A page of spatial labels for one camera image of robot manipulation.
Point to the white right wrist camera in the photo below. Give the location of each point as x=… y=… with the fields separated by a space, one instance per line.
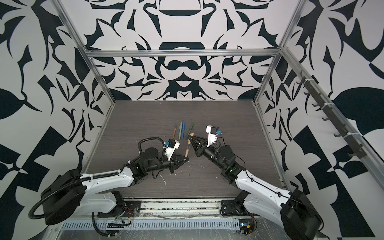
x=213 y=134

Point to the perforated cable tray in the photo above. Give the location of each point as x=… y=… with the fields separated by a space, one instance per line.
x=175 y=224

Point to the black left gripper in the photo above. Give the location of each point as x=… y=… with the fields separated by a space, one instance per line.
x=180 y=158

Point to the dark green pen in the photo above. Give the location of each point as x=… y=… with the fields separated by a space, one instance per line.
x=190 y=129

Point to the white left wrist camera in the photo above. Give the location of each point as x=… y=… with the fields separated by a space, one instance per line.
x=171 y=145

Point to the blue pen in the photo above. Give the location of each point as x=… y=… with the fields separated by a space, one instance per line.
x=183 y=130

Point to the light green pen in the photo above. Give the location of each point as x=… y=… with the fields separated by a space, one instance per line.
x=180 y=130

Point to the tan pen cap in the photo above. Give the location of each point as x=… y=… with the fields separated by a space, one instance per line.
x=189 y=138

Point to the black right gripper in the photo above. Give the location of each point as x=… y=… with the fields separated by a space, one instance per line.
x=201 y=150

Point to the tan pen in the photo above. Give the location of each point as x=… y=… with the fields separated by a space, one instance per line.
x=187 y=150

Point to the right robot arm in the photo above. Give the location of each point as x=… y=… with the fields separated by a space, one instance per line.
x=292 y=211

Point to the metal hook rail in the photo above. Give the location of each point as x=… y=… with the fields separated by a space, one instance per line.
x=334 y=115

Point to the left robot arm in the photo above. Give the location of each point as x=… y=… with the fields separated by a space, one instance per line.
x=76 y=194

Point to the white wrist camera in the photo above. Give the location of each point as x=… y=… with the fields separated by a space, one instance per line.
x=213 y=134
x=171 y=145

